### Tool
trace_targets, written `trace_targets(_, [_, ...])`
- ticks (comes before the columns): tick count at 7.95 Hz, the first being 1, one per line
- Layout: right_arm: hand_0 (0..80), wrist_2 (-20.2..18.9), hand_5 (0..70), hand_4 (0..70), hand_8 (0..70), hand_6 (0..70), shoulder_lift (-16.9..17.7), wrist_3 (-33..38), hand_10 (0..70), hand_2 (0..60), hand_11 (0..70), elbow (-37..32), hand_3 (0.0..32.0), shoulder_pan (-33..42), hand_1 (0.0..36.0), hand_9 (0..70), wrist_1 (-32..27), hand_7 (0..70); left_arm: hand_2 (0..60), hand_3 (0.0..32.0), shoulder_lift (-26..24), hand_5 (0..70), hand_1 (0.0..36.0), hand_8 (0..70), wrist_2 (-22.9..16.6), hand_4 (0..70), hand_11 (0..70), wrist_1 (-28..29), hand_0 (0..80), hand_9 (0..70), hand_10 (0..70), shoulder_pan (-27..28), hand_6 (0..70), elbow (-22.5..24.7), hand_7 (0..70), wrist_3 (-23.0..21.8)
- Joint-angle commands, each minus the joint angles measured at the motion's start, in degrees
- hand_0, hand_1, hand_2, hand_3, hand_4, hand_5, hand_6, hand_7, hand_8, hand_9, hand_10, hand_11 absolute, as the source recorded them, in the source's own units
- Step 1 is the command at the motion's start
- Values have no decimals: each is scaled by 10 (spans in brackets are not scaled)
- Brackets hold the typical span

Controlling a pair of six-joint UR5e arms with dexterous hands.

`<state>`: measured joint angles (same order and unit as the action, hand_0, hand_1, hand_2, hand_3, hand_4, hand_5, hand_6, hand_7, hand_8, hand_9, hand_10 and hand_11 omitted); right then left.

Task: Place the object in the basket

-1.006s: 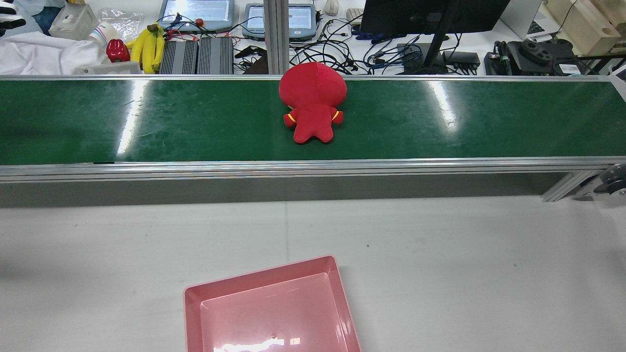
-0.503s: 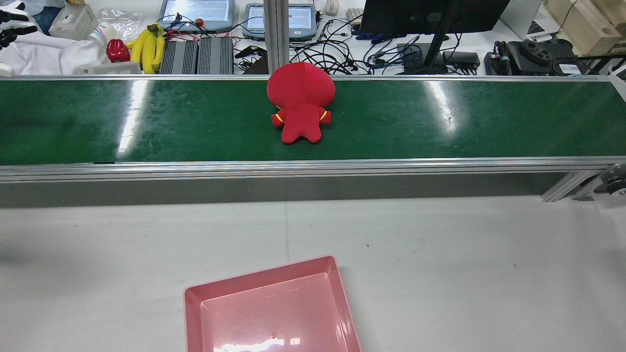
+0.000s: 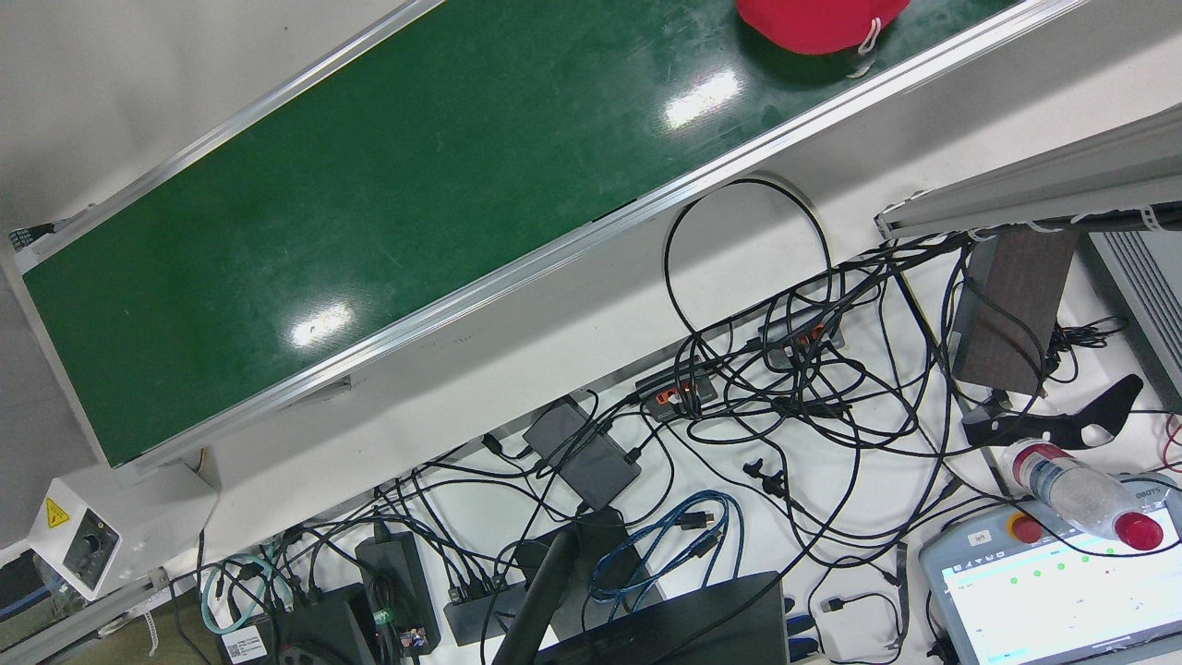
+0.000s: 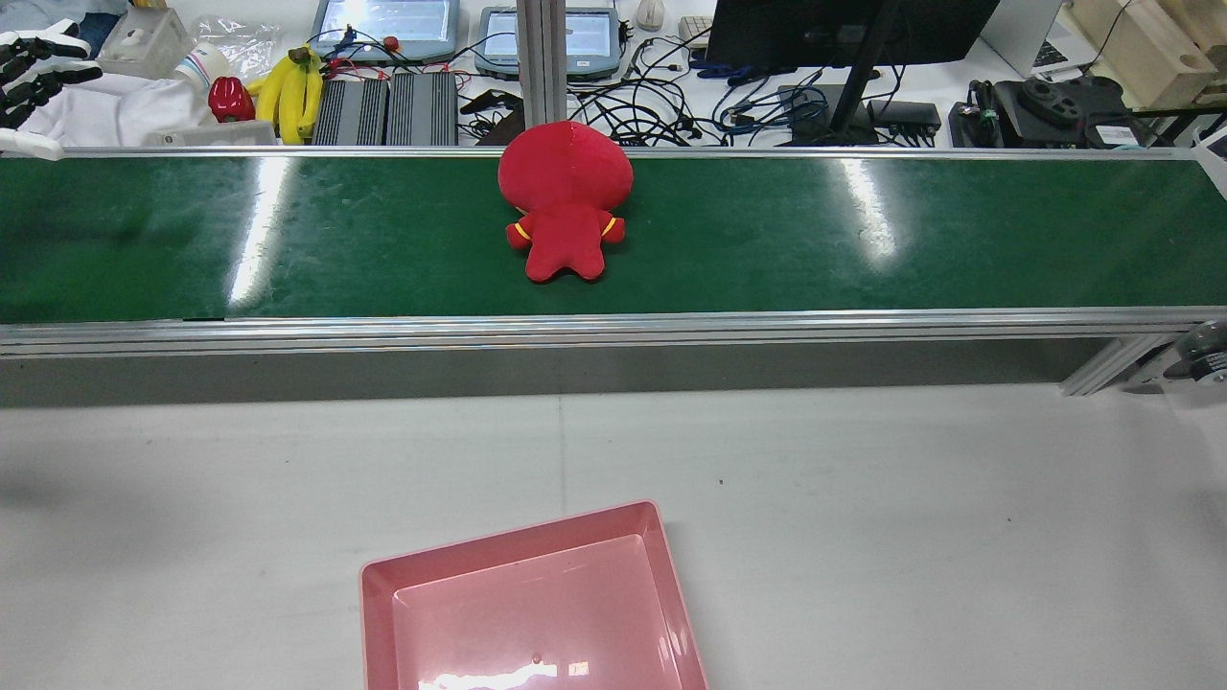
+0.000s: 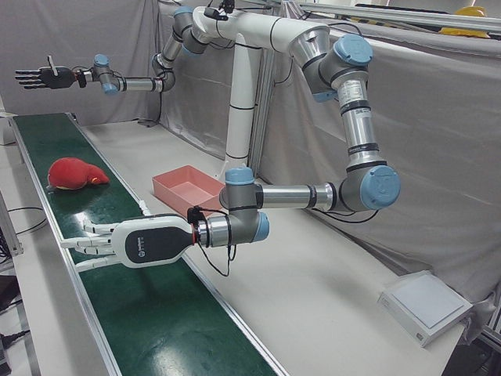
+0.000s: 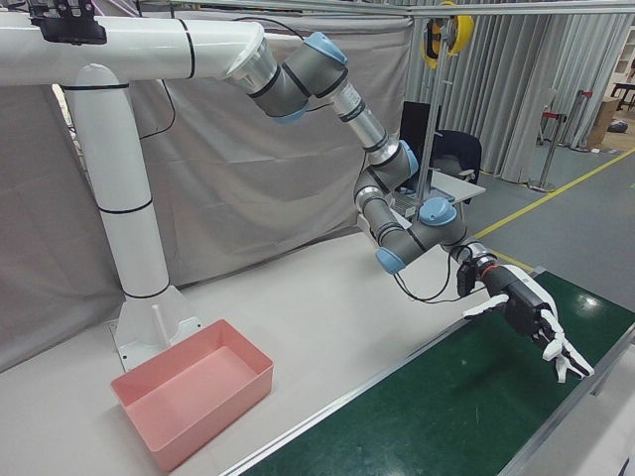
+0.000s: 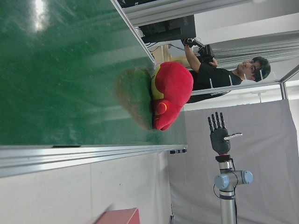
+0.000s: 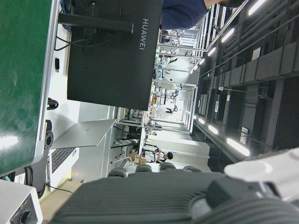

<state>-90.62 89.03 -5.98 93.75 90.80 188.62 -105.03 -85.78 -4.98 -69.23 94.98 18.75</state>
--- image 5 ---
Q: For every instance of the dexterous robot hand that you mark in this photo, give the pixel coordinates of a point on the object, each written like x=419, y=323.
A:
x=55, y=78
x=152, y=243

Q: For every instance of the black camera on stand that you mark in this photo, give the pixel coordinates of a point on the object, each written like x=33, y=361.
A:
x=217, y=12

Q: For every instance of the white flat box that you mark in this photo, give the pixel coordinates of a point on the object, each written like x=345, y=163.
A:
x=424, y=309

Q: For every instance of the UR5e robot arm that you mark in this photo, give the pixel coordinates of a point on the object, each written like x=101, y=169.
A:
x=289, y=196
x=137, y=84

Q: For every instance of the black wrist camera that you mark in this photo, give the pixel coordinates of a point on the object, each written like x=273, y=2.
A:
x=192, y=214
x=81, y=78

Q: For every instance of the green conveyor belt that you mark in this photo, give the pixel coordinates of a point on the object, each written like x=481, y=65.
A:
x=156, y=313

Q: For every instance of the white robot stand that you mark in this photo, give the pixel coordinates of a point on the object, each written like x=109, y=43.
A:
x=242, y=98

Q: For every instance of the grey cloth curtain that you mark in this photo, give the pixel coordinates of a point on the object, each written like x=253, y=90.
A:
x=430, y=137

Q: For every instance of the red plush doll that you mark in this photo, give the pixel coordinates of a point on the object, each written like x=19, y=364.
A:
x=72, y=176

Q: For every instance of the yellow hard hat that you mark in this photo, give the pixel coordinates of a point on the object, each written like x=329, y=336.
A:
x=466, y=32
x=471, y=11

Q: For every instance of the pink plastic basket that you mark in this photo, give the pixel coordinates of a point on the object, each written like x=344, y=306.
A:
x=188, y=192

